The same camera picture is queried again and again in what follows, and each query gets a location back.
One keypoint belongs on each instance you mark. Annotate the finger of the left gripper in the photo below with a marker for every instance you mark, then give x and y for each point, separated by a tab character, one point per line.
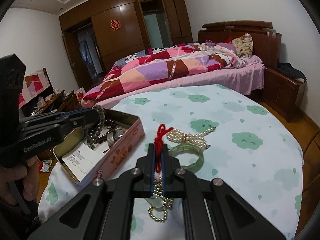
90	115
75	123

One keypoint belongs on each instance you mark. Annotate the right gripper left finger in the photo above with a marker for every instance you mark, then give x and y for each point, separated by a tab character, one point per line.
145	184

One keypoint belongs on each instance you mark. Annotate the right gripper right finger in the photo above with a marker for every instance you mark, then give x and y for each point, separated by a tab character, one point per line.
173	179

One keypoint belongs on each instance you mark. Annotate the left hand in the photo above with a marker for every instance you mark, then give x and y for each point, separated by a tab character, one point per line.
29	174

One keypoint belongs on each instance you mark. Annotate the cluttered wooden dresser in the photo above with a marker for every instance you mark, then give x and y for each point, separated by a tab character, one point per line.
48	101

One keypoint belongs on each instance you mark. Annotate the pink tin box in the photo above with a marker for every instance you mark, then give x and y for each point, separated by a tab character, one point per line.
95	136

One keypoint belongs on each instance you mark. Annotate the white paper leaflet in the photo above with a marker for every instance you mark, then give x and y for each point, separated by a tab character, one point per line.
81	160

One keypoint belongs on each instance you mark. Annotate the mirror on dresser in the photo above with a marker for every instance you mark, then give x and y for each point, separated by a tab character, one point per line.
33	85

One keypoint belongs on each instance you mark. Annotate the cloud print table cloth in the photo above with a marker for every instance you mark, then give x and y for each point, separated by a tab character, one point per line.
243	175

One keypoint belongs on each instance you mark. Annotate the patchwork quilt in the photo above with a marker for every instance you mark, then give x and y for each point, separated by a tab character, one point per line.
166	65

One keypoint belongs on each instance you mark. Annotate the red double happiness decal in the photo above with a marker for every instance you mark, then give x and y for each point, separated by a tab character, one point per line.
115	25

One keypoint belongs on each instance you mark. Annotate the brown wooden wardrobe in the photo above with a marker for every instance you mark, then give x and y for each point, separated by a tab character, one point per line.
131	38

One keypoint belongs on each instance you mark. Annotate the pink bed sheet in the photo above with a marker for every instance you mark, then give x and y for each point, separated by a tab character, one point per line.
243	80

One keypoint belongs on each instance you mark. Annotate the wooden nightstand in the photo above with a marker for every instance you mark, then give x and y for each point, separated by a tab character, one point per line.
283	94

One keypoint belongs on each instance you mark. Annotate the floral pillow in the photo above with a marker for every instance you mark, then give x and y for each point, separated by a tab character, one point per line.
243	45

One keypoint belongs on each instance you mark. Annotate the dark clothes on nightstand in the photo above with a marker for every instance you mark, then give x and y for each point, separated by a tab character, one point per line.
289	71

